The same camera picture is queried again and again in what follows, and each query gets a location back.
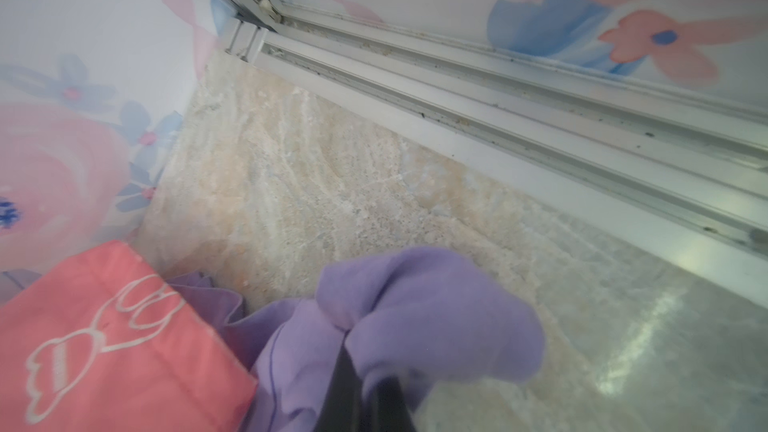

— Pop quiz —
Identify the purple cloth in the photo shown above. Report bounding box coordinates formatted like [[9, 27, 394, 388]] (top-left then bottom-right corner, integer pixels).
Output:
[[171, 247, 545, 431]]

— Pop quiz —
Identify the pink printed cloth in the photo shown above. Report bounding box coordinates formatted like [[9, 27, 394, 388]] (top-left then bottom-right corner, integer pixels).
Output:
[[1, 241, 257, 431]]

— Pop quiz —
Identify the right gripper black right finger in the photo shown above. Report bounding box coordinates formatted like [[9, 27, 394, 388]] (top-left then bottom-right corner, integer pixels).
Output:
[[367, 377, 416, 432]]

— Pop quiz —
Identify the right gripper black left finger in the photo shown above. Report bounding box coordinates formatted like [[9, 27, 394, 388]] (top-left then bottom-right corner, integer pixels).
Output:
[[313, 345, 363, 432]]

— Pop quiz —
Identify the right floor aluminium rail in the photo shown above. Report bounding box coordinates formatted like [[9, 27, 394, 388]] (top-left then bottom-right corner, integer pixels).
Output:
[[222, 11, 767, 306]]

